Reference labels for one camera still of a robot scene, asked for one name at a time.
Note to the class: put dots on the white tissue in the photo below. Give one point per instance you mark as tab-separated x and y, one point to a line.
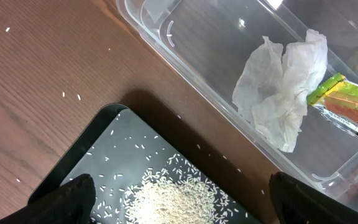
271	92

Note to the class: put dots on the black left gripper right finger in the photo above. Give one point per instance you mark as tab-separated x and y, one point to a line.
295	203

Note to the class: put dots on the clear plastic bin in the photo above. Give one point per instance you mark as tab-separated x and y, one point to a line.
208	44

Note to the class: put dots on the yellow green snack wrapper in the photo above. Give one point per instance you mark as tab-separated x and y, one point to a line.
337	100

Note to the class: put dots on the pile of white rice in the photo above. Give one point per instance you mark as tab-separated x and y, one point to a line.
163	201

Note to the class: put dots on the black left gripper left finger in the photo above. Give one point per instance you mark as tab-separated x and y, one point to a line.
71	203

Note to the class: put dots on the black plastic tray bin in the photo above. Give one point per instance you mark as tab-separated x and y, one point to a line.
121	152

